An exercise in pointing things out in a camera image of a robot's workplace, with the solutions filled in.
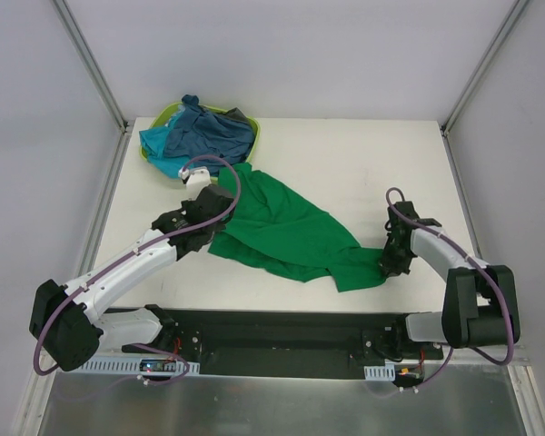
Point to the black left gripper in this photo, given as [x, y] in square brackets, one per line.
[202, 240]

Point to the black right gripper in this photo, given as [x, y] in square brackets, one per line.
[391, 262]

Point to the green t shirt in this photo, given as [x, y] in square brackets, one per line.
[277, 230]

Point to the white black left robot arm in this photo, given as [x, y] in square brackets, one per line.
[109, 290]

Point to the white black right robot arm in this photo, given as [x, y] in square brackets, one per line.
[479, 306]

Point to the dark blue t shirt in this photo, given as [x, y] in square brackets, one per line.
[218, 135]

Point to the teal t shirt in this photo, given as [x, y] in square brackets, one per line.
[169, 147]

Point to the grey t shirt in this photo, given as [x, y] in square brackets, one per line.
[237, 115]

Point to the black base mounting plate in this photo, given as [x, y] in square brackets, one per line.
[315, 345]

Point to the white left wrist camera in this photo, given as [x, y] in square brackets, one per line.
[195, 177]

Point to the right white slotted cable duct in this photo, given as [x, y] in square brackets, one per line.
[384, 373]

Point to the white slotted cable duct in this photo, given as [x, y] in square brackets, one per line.
[137, 365]
[384, 373]

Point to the left white slotted cable duct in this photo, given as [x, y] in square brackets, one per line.
[137, 365]

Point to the left aluminium frame post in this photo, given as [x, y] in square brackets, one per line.
[81, 46]

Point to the aluminium frame post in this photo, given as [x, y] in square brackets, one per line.
[81, 46]
[507, 26]

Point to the right aluminium frame post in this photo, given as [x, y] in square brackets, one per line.
[507, 26]

